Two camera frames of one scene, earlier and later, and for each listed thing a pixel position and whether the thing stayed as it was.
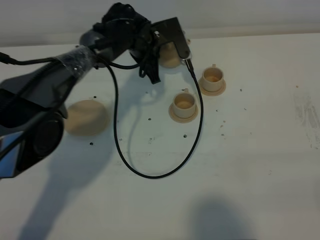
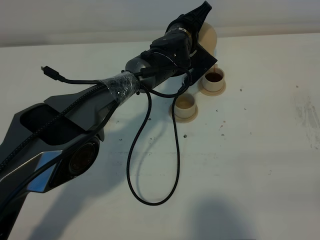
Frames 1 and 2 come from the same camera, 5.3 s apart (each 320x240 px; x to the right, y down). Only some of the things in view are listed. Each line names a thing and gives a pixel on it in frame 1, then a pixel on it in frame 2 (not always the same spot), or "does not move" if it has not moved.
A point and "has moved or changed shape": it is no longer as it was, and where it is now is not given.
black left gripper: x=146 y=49 → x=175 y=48
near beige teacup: x=184 y=104 does not move
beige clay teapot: x=169 y=56 has moved or changed shape
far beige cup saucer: x=212 y=93 does not move
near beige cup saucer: x=182 y=120 does not move
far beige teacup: x=212 y=79 does not move
